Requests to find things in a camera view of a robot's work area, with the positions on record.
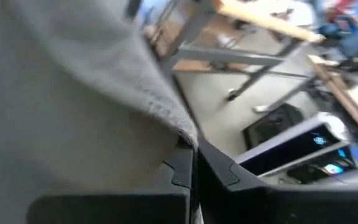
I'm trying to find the grey kitchen towel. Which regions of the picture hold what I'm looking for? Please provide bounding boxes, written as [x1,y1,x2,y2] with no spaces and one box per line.
[0,0,204,224]

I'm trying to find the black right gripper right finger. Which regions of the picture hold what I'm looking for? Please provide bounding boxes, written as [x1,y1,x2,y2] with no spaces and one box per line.
[196,136,358,224]

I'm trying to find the black floor box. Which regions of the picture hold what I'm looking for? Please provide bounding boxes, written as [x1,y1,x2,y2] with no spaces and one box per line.
[242,103,305,150]

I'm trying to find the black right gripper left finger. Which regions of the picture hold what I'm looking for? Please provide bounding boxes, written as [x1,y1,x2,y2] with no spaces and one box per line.
[26,136,196,224]

